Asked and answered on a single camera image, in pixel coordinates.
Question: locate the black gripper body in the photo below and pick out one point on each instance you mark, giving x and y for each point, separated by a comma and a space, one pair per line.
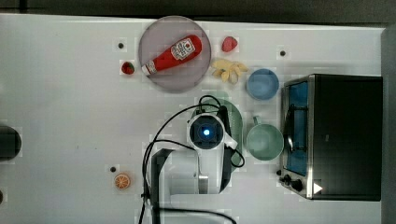
223, 115

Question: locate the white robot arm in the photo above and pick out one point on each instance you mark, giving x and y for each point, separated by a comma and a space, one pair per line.
203, 165

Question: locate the plush peeled banana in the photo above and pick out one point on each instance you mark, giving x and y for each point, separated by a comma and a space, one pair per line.
228, 70

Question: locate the blue plastic cup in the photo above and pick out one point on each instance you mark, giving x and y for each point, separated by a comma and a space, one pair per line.
262, 84

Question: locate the green plastic mug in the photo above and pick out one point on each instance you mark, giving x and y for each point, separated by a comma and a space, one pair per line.
265, 142

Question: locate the pink plush strawberry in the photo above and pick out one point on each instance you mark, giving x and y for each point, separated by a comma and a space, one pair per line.
228, 44

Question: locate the red plush ketchup bottle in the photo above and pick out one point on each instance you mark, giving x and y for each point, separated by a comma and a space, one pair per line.
183, 51

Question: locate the grey round plate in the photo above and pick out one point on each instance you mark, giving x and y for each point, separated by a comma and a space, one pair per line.
161, 35

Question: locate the small red plush strawberry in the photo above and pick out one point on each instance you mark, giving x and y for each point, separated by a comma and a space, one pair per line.
127, 68

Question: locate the black toaster oven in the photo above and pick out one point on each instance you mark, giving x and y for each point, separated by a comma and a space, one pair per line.
332, 130

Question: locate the plush orange slice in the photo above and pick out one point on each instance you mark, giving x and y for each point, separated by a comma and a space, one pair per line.
122, 181

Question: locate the black round object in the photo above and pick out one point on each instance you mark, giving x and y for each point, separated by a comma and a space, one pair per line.
10, 143

